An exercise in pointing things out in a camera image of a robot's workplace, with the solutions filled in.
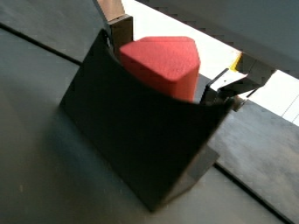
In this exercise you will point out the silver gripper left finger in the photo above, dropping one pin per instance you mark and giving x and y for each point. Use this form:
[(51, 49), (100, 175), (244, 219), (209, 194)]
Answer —
[(121, 23)]

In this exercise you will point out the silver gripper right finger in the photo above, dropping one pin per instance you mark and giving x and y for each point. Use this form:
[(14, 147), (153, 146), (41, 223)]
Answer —
[(238, 82)]

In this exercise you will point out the red three prong object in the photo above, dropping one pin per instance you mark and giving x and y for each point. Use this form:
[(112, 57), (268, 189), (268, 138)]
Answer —
[(166, 63)]

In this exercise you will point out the black curved fixture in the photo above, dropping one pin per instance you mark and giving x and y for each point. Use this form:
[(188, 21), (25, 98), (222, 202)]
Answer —
[(150, 134)]

